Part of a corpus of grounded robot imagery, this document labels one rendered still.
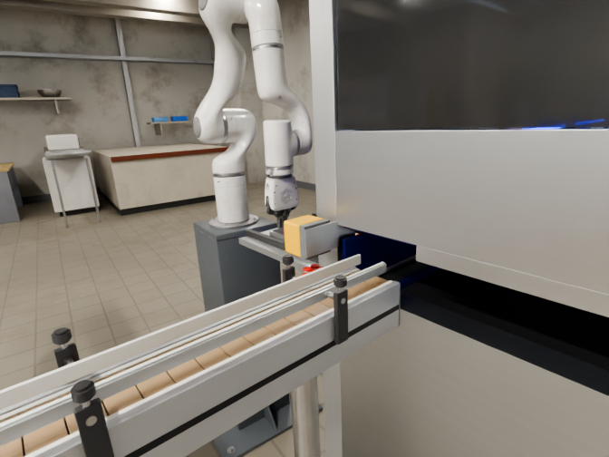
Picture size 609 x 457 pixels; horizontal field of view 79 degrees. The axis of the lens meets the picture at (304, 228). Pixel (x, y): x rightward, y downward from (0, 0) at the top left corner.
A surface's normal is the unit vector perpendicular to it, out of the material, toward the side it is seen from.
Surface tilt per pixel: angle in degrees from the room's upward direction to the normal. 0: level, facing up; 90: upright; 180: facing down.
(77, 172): 90
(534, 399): 90
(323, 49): 90
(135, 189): 90
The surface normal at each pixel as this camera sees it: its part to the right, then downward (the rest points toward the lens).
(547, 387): -0.76, 0.22
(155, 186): 0.57, 0.21
